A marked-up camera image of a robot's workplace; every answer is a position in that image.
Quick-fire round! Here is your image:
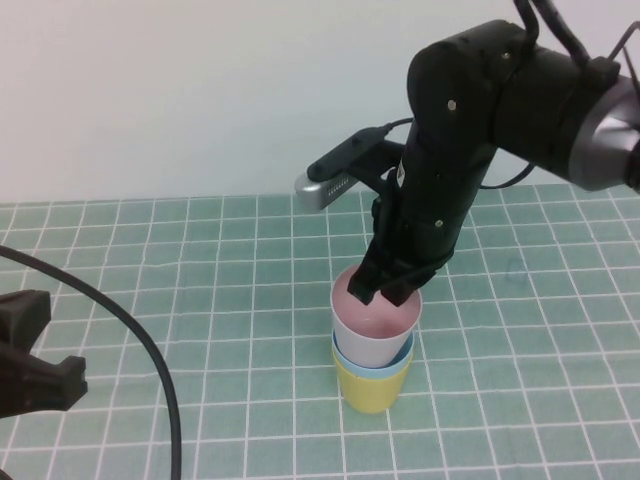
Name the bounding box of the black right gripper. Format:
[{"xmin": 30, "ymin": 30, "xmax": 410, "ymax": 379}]
[{"xmin": 347, "ymin": 128, "xmax": 497, "ymax": 309}]

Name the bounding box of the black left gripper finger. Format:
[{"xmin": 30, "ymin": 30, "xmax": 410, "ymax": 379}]
[
  {"xmin": 0, "ymin": 349, "xmax": 89, "ymax": 417},
  {"xmin": 0, "ymin": 289, "xmax": 53, "ymax": 352}
]

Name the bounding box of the pink plastic cup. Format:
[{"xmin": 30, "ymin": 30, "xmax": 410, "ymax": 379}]
[{"xmin": 330, "ymin": 266, "xmax": 424, "ymax": 370}]

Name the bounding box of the light blue plastic cup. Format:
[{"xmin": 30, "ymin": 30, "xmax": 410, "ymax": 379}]
[{"xmin": 331, "ymin": 328, "xmax": 416, "ymax": 380}]

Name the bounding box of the yellow plastic cup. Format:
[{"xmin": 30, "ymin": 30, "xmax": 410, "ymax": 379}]
[{"xmin": 331, "ymin": 348, "xmax": 414, "ymax": 416}]

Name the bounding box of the green white grid tablecloth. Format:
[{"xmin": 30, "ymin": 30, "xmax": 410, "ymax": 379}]
[{"xmin": 0, "ymin": 180, "xmax": 640, "ymax": 480}]

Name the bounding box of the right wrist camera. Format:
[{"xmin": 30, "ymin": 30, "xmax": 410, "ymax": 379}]
[{"xmin": 294, "ymin": 127, "xmax": 392, "ymax": 209}]

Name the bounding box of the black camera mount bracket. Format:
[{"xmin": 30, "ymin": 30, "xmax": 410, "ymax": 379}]
[{"xmin": 349, "ymin": 139, "xmax": 407, "ymax": 200}]

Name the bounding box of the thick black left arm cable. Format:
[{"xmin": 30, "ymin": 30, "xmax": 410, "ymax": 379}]
[{"xmin": 0, "ymin": 244, "xmax": 183, "ymax": 480}]

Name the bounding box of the black camera cable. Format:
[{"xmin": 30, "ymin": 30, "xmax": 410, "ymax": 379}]
[{"xmin": 378, "ymin": 116, "xmax": 416, "ymax": 136}]

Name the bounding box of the thin black looped cable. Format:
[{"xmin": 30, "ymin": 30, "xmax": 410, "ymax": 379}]
[{"xmin": 478, "ymin": 158, "xmax": 537, "ymax": 191}]

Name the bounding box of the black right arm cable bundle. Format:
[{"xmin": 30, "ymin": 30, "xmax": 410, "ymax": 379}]
[{"xmin": 513, "ymin": 0, "xmax": 640, "ymax": 76}]

